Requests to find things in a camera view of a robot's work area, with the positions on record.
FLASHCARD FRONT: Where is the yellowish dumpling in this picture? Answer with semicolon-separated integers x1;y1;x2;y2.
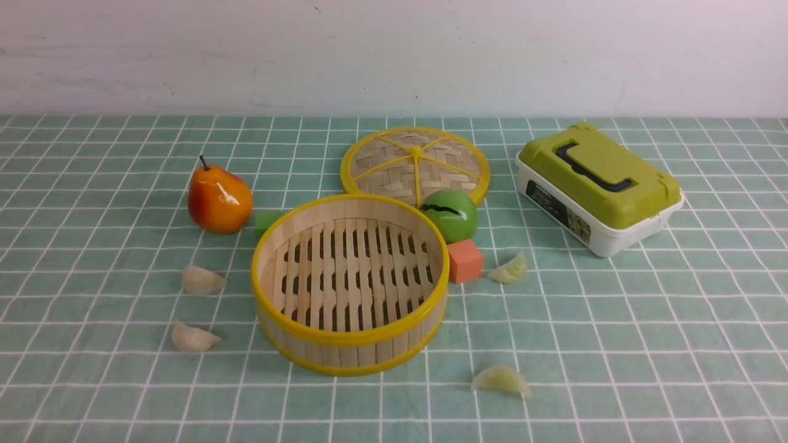
486;251;529;284
470;364;531;399

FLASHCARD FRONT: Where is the white dumpling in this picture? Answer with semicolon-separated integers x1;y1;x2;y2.
170;321;222;353
181;265;227;295

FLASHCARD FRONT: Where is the woven bamboo steamer lid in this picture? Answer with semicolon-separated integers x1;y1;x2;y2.
340;127;491;207

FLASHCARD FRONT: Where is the bamboo steamer tray yellow rim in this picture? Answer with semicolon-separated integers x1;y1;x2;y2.
251;194;449;377

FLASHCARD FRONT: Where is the green toy ball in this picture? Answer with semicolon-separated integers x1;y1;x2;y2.
419;189;478;244

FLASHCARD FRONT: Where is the orange toy cube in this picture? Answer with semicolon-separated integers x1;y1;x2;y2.
447;239;484;284

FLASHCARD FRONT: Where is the green toy cube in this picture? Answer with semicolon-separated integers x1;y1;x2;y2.
254;209;287;241

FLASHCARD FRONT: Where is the orange red toy pear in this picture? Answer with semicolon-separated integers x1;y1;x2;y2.
187;155;253;234

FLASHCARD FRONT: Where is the green lidded white plastic box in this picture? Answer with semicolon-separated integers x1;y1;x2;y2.
515;122;685;258

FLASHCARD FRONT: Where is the green checkered tablecloth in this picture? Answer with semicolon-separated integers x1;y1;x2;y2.
1;114;787;442

